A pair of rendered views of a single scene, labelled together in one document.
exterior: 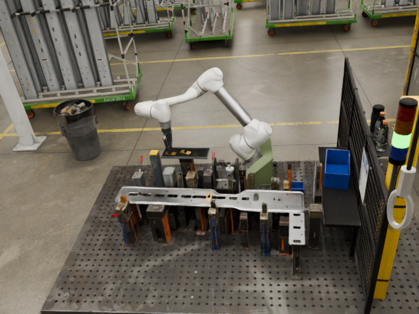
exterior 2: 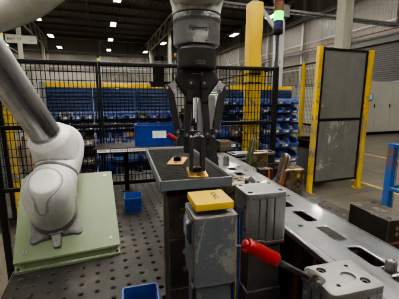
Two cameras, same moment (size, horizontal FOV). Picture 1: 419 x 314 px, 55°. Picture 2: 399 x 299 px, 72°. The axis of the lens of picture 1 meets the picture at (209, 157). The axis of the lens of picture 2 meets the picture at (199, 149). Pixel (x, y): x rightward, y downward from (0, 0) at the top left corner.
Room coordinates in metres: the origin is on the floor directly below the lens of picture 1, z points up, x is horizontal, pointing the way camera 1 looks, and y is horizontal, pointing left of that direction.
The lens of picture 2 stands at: (2.90, 0.79, 1.31)
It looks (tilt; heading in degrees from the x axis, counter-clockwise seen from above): 10 degrees down; 242
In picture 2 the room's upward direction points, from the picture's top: straight up
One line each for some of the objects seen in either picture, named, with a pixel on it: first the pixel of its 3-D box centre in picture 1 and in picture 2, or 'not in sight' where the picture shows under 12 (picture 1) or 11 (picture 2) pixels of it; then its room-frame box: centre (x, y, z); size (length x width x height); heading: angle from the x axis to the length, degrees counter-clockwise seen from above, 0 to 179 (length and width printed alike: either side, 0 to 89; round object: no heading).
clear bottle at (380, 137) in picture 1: (383, 135); not in sight; (1.98, -1.04, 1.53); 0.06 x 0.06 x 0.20
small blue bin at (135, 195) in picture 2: (297, 189); (133, 202); (2.52, -0.68, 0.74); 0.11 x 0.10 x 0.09; 76
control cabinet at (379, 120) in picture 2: not in sight; (377, 102); (-8.50, -5.54, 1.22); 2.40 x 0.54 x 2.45; 171
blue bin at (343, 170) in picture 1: (337, 168); (159, 133); (2.28, -0.90, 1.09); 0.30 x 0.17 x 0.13; 160
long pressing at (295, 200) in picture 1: (206, 198); (262, 188); (2.24, 0.06, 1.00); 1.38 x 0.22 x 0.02; 76
